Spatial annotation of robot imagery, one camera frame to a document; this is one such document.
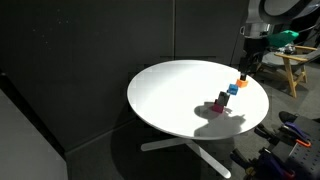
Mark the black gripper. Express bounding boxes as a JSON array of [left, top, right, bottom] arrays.
[[239, 40, 260, 82]]

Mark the gray block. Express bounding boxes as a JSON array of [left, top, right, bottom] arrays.
[[216, 90, 231, 107]]

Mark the orange block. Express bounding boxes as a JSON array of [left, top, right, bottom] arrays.
[[235, 78, 250, 89]]

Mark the blue block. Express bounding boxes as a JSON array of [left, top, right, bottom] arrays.
[[226, 83, 240, 96]]

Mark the pink block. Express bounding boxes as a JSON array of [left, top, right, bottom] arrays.
[[211, 102, 225, 114]]

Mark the wooden chair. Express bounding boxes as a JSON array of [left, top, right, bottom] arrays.
[[257, 44, 320, 99]]

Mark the black clamp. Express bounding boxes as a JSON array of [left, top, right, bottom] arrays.
[[254, 124, 278, 142]]

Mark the blue clamp orange tip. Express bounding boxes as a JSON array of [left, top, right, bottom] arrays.
[[282, 121, 313, 149]]

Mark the white table base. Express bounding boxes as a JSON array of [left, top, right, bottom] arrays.
[[140, 137, 232, 180]]

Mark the perforated metal board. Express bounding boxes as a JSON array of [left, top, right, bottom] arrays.
[[289, 116, 320, 180]]

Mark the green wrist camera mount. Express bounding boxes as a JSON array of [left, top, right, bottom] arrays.
[[266, 29, 300, 48]]

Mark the purple handled clamp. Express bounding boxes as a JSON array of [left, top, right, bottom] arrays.
[[257, 147, 297, 180]]

